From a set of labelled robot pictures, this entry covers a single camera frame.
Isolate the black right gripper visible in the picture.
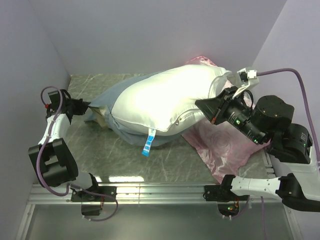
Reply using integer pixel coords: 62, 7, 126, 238
197, 84, 269, 145

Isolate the blue-grey fabric pillowcase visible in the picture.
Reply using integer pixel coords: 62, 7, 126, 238
89, 71, 180, 147

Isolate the white pillow insert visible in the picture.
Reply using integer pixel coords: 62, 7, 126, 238
111, 64, 233, 137

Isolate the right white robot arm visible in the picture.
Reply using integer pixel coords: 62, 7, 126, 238
195, 87, 320, 212

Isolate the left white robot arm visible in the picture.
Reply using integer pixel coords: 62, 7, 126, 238
28, 88, 103, 202

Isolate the pink rose satin pillow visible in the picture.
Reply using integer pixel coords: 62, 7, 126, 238
181, 56, 266, 185

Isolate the blue white pillow label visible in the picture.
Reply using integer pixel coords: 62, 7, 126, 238
142, 128, 156, 157

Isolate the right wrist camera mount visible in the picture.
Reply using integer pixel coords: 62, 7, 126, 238
232, 67, 260, 99

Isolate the aluminium mounting rail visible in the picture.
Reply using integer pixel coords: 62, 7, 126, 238
16, 182, 303, 240

